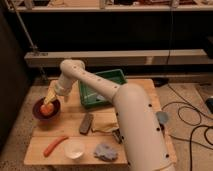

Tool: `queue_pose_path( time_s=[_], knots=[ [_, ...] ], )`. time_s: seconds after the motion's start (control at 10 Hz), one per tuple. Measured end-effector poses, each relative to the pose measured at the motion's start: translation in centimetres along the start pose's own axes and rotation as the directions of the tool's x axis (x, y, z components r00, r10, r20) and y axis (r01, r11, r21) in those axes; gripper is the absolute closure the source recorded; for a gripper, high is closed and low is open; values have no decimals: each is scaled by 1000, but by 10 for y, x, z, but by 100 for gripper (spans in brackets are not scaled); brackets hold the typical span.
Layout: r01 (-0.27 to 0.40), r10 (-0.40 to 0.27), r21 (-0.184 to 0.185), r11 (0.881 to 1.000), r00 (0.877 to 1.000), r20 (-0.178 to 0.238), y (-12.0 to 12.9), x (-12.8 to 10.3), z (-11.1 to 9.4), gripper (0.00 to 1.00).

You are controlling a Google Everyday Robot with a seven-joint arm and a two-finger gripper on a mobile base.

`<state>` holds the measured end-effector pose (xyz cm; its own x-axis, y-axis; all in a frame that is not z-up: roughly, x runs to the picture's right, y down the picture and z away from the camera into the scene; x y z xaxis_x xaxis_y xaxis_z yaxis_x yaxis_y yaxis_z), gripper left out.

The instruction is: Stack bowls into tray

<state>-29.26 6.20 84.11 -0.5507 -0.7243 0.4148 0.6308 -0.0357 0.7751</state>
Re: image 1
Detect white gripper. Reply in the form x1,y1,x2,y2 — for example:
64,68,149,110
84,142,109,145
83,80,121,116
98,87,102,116
43,80,72,105

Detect orange ball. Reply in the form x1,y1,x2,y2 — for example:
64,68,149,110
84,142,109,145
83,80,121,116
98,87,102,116
40,103,54,116

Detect dark red bowl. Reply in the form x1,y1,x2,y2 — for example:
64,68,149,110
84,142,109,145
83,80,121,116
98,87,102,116
32,98,61,121

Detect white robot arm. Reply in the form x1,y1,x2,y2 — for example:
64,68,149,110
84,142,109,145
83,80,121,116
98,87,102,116
44,60,175,171

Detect green plastic tray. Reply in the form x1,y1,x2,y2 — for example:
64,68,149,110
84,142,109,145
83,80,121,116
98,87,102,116
78,69,126,109

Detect metal clamp pole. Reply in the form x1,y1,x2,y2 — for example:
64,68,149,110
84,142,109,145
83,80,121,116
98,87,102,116
9,0,49,57

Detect orange carrot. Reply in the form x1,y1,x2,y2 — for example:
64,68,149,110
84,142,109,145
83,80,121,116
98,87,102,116
43,136,68,157

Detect black binder clip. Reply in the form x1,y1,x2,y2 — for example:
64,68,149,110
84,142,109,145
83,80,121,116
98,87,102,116
112,129,122,144

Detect wooden shelf rack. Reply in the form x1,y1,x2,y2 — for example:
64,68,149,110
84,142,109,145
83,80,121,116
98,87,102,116
4,0,213,68

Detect blue crumpled cloth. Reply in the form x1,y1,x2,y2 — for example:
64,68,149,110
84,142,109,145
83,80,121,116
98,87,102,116
93,143,118,162

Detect black floor cables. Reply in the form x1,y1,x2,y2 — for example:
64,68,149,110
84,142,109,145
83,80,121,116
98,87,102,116
161,83,213,171

